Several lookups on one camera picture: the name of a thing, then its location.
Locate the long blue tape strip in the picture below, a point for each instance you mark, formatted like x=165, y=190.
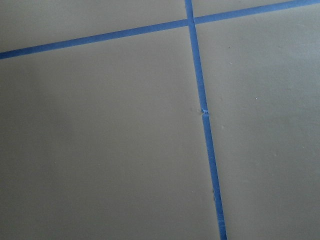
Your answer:
x=205, y=114

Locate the crossing blue tape strip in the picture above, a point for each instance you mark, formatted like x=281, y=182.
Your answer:
x=157, y=28

